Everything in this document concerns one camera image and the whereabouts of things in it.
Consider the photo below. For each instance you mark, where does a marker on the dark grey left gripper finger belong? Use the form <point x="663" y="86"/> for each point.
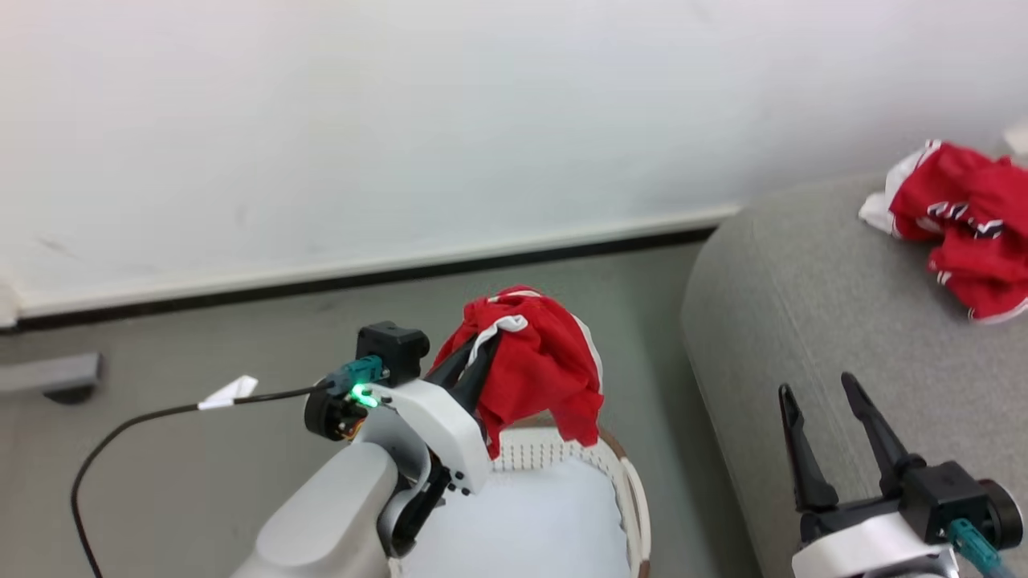
<point x="484" y="373"/>
<point x="454" y="365"/>

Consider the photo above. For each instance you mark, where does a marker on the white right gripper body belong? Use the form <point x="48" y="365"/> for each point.
<point x="867" y="550"/>

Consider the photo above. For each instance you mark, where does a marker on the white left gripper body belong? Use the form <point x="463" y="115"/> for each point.
<point x="438" y="425"/>

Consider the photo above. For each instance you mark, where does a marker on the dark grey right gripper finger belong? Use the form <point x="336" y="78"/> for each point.
<point x="883" y="441"/>
<point x="807" y="466"/>

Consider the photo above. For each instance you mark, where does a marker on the red garment with white trim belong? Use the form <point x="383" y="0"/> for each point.
<point x="538" y="361"/>

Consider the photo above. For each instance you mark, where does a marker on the red white striped jersey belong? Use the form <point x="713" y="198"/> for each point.
<point x="964" y="185"/>

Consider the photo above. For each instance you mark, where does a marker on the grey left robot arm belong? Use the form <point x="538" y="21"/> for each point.
<point x="329" y="514"/>

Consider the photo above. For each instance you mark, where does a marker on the grey fabric sofa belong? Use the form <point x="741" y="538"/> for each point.
<point x="803" y="321"/>

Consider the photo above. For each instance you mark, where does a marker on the white plastic laundry basket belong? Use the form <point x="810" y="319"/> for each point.
<point x="546" y="449"/>

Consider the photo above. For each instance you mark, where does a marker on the white and black baseboard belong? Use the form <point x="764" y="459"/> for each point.
<point x="361" y="269"/>

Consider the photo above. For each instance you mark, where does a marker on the black caster foot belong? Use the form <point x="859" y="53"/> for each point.
<point x="68" y="396"/>

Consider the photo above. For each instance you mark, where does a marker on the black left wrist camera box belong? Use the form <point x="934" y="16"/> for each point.
<point x="393" y="352"/>

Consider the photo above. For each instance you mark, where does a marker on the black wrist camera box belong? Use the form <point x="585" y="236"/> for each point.
<point x="393" y="352"/>
<point x="960" y="502"/>

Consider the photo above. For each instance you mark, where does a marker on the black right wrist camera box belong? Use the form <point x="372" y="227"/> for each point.
<point x="960" y="502"/>

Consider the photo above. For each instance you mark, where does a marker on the grey metal frame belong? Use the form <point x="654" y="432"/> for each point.
<point x="48" y="373"/>

